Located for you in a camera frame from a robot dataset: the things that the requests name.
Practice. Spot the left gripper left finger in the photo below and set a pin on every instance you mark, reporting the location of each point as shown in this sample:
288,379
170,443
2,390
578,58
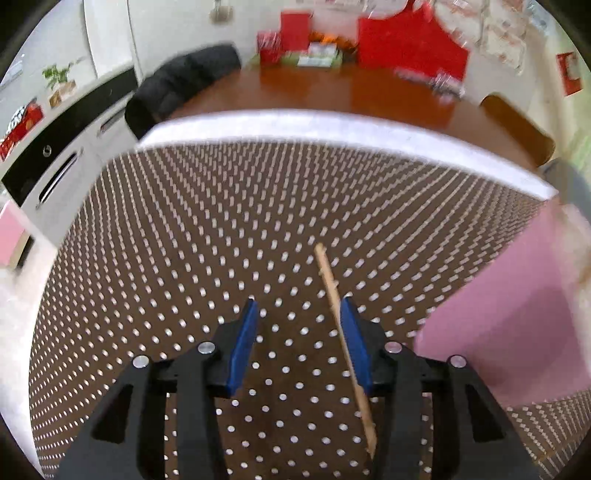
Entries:
123,438

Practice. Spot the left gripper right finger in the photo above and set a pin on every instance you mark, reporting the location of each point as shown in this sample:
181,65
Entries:
473,437

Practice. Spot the wooden chopstick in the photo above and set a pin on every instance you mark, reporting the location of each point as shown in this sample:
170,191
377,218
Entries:
331,288

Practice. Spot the pink cylindrical holder cup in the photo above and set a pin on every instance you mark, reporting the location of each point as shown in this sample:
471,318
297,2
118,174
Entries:
523,322

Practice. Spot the brown polka dot tablecloth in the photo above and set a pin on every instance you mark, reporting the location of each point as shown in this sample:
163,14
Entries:
170,242

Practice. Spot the pink stool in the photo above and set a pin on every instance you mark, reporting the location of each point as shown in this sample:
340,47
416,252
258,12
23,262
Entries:
13,236

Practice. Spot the white black sideboard cabinet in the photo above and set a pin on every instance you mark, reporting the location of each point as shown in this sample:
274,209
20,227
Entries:
49,173

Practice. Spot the brown wooden chair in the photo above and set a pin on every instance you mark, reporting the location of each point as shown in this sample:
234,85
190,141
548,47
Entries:
539,146

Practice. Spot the red box on sideboard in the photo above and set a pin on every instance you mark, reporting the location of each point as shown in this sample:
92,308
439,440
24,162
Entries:
23,121

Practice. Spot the black jacket on chair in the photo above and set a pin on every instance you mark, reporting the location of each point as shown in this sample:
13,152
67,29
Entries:
175,82

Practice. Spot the snack packet on table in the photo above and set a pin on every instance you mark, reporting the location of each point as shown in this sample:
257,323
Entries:
447,85

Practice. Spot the red diamond door decoration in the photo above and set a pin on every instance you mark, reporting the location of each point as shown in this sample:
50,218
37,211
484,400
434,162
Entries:
569,72

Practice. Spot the small green potted plant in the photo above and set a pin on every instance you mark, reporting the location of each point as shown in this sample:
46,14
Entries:
58,83

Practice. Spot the red gift bag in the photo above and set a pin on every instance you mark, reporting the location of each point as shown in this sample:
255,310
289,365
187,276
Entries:
412,40

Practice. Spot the green tray on table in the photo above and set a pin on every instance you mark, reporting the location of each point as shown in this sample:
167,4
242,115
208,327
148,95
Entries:
318,55

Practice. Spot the red cola can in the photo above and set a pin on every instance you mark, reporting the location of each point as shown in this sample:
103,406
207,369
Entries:
268,45

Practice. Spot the small red box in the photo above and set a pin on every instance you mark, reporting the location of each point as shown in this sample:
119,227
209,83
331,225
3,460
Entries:
295,29

